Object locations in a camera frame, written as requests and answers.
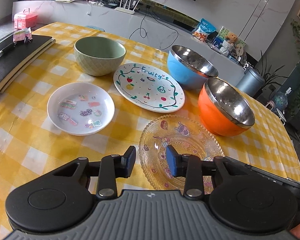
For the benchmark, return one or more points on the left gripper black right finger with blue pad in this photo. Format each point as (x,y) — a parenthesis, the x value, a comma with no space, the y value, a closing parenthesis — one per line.
(192,168)

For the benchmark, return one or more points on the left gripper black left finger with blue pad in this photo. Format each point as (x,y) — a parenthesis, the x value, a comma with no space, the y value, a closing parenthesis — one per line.
(108,169)

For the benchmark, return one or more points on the clear glass patterned plate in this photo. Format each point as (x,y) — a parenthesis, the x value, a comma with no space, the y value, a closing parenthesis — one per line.
(185,135)

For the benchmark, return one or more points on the orange steel bowl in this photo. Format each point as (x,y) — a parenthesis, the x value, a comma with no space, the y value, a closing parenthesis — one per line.
(222,109)

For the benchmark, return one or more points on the white sticker plate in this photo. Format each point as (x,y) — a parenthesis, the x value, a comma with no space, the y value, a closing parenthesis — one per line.
(80,108)

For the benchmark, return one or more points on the white Fruity painted plate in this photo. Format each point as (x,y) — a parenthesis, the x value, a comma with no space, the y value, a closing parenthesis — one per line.
(149,88)

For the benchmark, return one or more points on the blue steel bowl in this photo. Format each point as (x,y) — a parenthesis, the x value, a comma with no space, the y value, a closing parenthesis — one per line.
(189,68)

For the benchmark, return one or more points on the green ceramic bowl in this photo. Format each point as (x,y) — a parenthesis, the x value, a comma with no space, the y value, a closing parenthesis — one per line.
(98,56)

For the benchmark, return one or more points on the pink small heater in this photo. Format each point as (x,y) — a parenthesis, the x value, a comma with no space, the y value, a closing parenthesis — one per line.
(271,106)

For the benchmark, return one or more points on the blue water bottle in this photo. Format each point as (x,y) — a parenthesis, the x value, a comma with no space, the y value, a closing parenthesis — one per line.
(280,99)

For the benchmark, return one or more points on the grey trash bin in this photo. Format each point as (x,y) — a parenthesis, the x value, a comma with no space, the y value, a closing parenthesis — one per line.
(251,82)

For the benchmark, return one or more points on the green potted plant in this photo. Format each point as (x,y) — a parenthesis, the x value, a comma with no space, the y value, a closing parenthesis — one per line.
(270,76)

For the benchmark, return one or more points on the teddy bear toy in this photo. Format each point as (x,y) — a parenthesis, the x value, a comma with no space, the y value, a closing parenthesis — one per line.
(231,38)

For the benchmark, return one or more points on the blue snack bag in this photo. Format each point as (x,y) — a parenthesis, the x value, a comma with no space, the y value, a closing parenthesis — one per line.
(203,30)

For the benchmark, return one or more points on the black notebook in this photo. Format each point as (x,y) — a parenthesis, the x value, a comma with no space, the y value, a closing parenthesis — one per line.
(23,53)

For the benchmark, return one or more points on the white wifi router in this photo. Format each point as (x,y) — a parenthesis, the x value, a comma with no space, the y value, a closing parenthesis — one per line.
(128,6)

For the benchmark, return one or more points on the pink binder clip packet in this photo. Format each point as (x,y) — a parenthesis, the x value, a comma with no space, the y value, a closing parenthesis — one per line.
(22,35)

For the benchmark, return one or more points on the black pen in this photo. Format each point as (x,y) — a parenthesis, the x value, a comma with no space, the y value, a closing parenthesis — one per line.
(7,49)

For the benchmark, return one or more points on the pink storage box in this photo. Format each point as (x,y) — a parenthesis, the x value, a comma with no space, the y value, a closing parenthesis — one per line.
(25,19)

